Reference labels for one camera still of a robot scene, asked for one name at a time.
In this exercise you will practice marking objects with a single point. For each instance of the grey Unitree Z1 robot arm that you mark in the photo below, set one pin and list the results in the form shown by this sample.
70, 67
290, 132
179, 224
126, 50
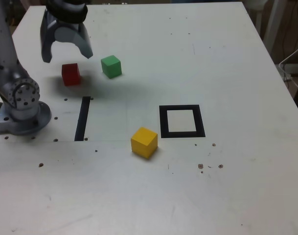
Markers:
9, 73

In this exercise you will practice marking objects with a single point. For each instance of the white metal frame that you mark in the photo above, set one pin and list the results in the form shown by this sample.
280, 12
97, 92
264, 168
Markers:
273, 14

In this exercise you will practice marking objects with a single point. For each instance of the black tape square outline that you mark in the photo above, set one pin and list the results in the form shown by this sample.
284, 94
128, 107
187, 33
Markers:
163, 122

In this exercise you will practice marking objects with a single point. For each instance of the yellow cube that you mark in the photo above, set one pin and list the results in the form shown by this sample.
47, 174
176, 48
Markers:
142, 144

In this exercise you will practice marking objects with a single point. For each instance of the green cube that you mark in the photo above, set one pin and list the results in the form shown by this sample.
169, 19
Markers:
111, 66

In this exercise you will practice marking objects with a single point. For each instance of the black tape strip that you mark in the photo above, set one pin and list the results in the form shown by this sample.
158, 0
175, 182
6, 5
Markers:
82, 120

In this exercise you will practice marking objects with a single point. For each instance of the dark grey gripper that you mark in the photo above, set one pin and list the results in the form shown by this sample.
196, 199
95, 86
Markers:
68, 11

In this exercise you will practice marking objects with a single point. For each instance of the red cube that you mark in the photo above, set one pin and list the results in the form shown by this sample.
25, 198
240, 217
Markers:
71, 75

